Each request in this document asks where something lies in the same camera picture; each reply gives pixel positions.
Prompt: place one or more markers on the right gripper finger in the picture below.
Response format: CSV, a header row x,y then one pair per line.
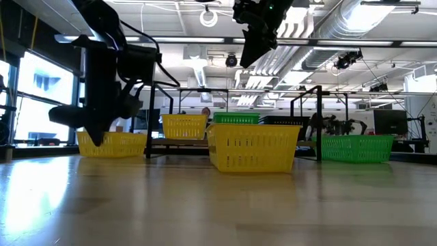
x,y
256,46

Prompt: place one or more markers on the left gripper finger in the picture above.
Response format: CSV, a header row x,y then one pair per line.
x,y
99,133
93,134

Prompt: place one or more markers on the yellow plastic slotted basket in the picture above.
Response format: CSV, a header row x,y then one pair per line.
x,y
184,117
252,128
116,154

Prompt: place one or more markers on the green plastic slotted basket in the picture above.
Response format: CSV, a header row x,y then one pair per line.
x,y
235,114
358,137

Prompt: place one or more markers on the black plastic slotted basket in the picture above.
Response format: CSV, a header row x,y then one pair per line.
x,y
283,119

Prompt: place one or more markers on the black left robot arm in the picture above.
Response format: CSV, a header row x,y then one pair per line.
x,y
102,17

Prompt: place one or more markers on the background black robot arm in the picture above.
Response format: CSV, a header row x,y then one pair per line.
x,y
336,126

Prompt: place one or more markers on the small cardboard box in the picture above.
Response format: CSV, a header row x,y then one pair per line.
x,y
119,129

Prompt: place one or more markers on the white ceiling conduit bundle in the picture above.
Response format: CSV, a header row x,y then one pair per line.
x,y
269,75

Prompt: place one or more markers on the black computer monitor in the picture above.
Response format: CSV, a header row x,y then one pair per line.
x,y
157,119
391,122

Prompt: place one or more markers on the black framed window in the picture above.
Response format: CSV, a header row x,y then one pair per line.
x,y
41,102

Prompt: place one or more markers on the person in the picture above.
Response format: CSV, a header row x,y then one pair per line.
x,y
206,111

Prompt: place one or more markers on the dark floor stand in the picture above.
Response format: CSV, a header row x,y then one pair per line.
x,y
7,153

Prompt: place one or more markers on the black ceiling-hung device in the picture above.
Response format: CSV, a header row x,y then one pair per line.
x,y
348,59

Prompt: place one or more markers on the long overhead light bar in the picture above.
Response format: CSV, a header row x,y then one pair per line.
x,y
358,43

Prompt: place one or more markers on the black ceiling track fixture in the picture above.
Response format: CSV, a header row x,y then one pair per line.
x,y
389,2

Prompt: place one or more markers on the black round ceiling camera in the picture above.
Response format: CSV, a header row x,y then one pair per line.
x,y
231,60

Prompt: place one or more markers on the silver ventilation duct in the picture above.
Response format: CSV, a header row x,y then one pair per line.
x,y
341,24

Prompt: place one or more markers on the black frame wooden shelf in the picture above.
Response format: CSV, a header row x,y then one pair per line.
x,y
177,142

